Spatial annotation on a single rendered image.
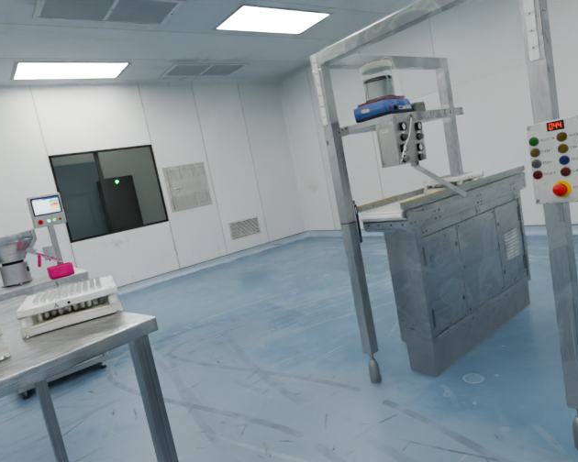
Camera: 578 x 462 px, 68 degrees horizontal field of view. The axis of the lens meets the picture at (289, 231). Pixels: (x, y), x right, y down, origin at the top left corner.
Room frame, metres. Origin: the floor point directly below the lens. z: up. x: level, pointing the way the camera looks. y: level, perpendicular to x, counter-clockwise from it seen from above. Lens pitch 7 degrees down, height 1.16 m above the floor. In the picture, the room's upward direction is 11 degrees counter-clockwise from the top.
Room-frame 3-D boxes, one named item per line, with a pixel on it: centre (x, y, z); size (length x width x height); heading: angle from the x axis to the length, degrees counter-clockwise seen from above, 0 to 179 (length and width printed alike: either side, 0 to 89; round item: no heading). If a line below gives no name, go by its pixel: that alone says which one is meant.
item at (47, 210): (3.46, 1.85, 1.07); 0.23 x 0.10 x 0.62; 126
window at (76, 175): (6.11, 2.31, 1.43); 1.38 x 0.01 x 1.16; 126
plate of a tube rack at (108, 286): (1.23, 0.66, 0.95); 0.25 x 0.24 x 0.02; 24
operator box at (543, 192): (1.35, -0.89, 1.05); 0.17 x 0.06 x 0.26; 38
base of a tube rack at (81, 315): (1.23, 0.66, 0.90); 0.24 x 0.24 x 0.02; 24
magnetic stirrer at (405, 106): (2.13, -0.56, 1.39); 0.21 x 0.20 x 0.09; 38
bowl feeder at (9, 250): (3.23, 2.01, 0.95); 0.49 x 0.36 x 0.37; 126
